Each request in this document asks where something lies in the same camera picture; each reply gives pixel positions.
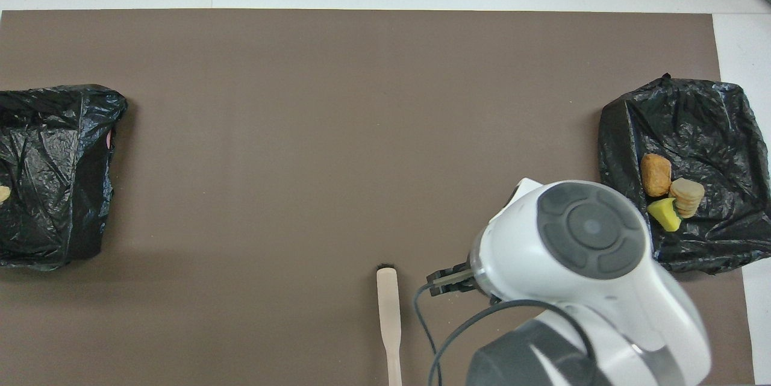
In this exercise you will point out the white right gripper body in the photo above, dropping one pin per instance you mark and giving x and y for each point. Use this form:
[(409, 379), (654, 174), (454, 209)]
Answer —
[(479, 289)]

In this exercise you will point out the yellow sponge wedge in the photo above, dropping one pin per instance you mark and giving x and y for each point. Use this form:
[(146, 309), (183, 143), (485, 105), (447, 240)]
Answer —
[(664, 215)]

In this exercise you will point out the orange-brown sponge lump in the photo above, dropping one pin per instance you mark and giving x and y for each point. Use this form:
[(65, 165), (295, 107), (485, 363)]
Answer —
[(655, 174)]

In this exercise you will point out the beige layered sponge chunk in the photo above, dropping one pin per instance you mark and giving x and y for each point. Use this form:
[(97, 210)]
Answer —
[(688, 196)]

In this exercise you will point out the beige food piece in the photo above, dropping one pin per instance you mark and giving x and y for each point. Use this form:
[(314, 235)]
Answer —
[(3, 194)]

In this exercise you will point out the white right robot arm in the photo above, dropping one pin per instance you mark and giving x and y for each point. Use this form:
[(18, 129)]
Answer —
[(590, 265)]

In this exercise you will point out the black bag-lined bin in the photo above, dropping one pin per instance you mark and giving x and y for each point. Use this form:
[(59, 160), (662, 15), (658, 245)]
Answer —
[(723, 133), (54, 151)]

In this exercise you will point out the brown table mat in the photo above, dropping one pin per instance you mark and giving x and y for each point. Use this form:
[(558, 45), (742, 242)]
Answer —
[(301, 133)]

